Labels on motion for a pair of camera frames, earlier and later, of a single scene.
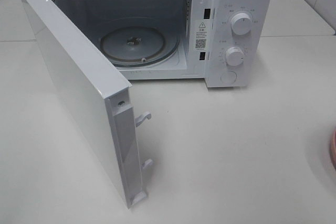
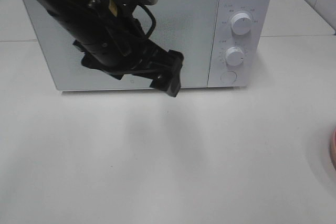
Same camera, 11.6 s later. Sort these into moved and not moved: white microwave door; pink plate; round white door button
Moved: white microwave door
Not moved: pink plate; round white door button
